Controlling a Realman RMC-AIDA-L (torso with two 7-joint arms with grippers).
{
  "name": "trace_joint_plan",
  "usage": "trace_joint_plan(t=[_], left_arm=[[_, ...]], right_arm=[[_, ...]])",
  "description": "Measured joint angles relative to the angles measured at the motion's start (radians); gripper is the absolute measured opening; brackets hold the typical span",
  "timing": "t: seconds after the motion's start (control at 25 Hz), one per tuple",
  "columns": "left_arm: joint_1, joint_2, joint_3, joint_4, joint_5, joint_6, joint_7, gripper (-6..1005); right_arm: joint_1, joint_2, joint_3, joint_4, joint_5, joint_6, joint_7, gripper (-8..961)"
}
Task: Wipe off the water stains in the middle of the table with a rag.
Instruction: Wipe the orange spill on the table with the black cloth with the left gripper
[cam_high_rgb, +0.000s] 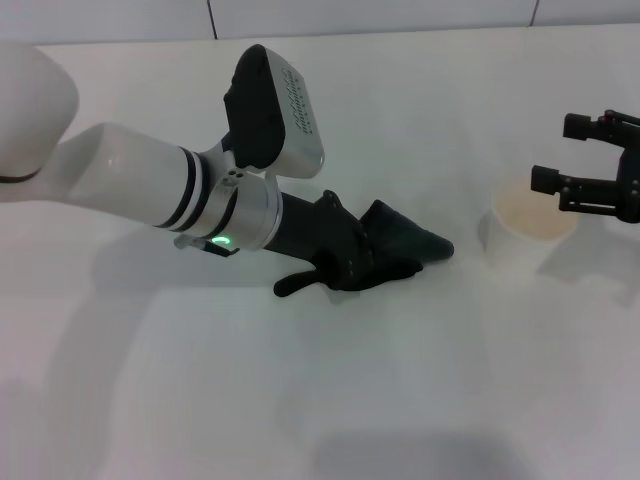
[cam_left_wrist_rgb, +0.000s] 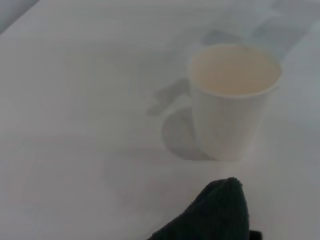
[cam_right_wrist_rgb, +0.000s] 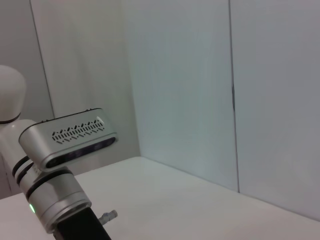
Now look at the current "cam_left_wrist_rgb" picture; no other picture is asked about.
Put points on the dark blue rag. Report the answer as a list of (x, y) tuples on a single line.
[(215, 215)]

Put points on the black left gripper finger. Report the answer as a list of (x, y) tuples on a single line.
[(256, 236)]

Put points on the white paper cup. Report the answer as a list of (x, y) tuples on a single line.
[(225, 120)]

